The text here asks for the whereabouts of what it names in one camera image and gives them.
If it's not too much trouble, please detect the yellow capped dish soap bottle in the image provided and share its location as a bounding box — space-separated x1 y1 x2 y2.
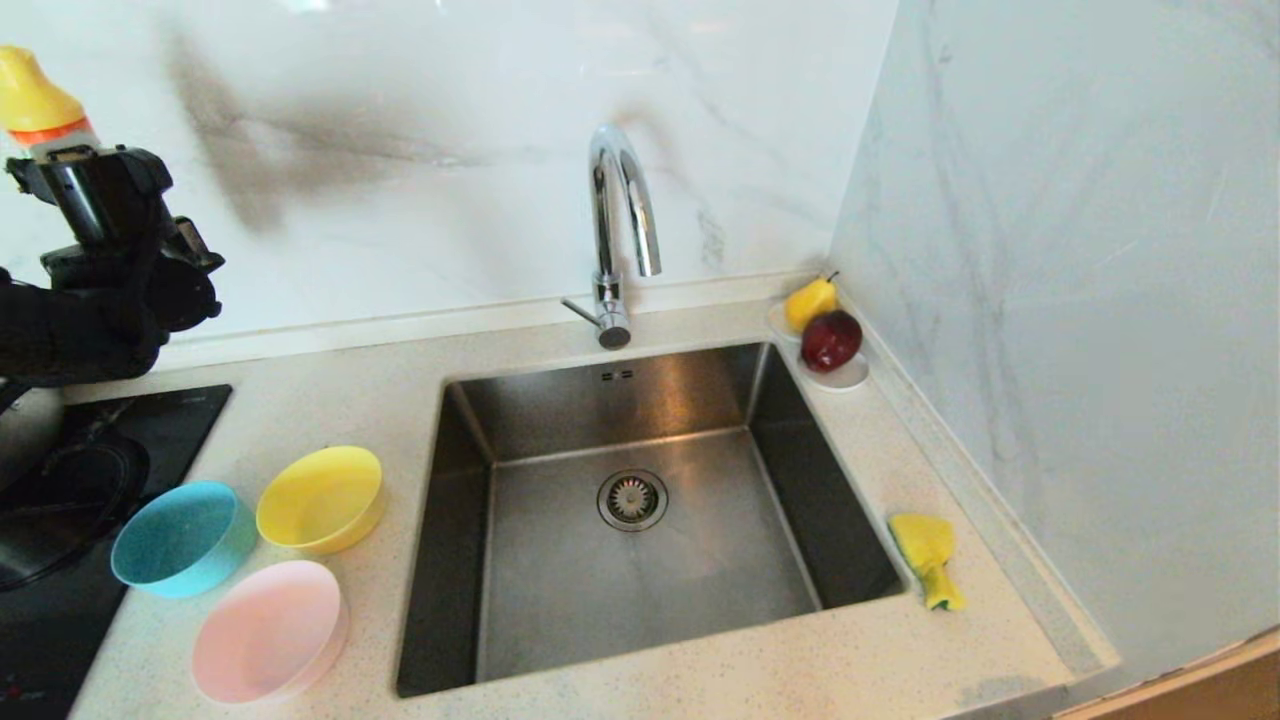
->
0 45 101 159

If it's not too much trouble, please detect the yellow green sponge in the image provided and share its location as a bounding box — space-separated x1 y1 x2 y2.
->
889 513 968 613

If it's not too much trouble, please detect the dark red apple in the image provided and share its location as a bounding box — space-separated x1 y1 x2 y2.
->
800 309 864 373

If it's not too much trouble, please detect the yellow pear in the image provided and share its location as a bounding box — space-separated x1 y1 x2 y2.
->
783 270 839 333

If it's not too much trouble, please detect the round metal drain strainer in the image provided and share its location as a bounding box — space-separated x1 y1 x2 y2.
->
597 469 670 533

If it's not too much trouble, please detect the blue plastic bowl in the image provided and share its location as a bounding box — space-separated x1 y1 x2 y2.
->
110 480 259 599

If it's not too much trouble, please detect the steel cooking pot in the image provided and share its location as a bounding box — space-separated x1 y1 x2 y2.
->
0 385 63 491

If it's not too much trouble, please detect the small white plate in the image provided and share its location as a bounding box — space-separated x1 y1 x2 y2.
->
767 298 871 393

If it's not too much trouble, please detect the black induction cooktop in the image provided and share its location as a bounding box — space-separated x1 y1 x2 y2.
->
0 385 233 720

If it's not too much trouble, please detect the pink plastic bowl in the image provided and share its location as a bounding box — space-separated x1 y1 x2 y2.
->
190 559 350 705

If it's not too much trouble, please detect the stainless steel sink basin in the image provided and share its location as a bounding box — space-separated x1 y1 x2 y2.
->
395 341 909 699

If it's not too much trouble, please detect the chrome gooseneck faucet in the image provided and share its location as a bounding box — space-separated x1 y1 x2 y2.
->
562 125 664 351

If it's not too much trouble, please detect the yellow plastic bowl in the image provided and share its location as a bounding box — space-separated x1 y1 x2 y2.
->
255 446 387 556

